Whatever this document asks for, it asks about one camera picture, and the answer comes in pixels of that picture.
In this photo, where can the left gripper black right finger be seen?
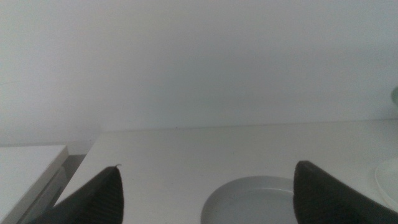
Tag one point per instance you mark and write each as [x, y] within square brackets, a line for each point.
[326, 202]

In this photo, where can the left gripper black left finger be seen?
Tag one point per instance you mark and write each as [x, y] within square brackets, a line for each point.
[99, 202]

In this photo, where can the grey shallow bowl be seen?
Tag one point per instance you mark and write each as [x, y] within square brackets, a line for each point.
[248, 205]

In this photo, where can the pale green shallow bowl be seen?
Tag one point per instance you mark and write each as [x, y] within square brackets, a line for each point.
[395, 96]

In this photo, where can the white shallow bowl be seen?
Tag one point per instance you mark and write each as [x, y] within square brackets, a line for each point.
[390, 180]

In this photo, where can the white side table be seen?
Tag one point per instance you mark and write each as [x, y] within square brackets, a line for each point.
[21, 168]

